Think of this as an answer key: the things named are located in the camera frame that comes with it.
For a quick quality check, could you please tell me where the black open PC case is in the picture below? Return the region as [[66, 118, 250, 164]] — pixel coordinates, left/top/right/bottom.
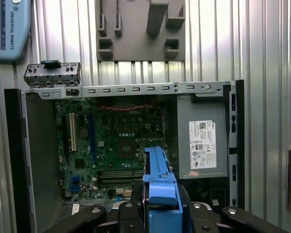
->
[[4, 79, 245, 233]]

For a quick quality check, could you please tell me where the grey parts rack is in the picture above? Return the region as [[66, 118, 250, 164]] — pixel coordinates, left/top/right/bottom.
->
[[95, 0, 186, 62]]

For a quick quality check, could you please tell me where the black RAM slot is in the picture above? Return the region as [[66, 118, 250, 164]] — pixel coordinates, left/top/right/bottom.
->
[[98, 179, 144, 183], [98, 183, 144, 187], [98, 173, 145, 178], [98, 169, 145, 174]]

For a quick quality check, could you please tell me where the blue-tipped black latch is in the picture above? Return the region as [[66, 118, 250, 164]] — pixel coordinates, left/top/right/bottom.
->
[[40, 60, 62, 69]]

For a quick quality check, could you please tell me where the grey power supply unit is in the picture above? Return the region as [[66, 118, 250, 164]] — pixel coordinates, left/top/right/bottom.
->
[[164, 95, 230, 180]]

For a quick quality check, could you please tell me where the hard disk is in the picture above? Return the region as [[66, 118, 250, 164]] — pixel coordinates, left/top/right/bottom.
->
[[142, 146, 185, 233]]

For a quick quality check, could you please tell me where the green motherboard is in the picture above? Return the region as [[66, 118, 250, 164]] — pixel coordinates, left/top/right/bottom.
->
[[53, 100, 168, 203]]

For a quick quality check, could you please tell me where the white expansion slot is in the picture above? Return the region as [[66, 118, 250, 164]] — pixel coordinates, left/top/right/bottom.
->
[[68, 112, 77, 151]]

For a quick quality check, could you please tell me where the pale blue teach pendant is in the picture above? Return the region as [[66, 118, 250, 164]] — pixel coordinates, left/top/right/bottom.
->
[[0, 0, 32, 62]]

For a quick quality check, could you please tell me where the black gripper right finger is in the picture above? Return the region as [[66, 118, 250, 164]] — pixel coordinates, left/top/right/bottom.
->
[[177, 184, 291, 233]]

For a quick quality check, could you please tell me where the metal slot bracket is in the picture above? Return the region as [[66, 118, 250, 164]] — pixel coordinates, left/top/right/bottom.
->
[[23, 62, 82, 88]]

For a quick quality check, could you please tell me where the CPU socket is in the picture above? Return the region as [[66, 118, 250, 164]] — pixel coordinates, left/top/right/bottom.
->
[[117, 139, 139, 159]]

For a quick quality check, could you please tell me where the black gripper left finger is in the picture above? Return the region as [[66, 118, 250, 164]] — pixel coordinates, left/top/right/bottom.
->
[[42, 182, 147, 233]]

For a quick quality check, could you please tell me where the red black twisted wire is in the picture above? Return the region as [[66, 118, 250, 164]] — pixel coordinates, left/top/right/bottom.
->
[[86, 97, 164, 114]]

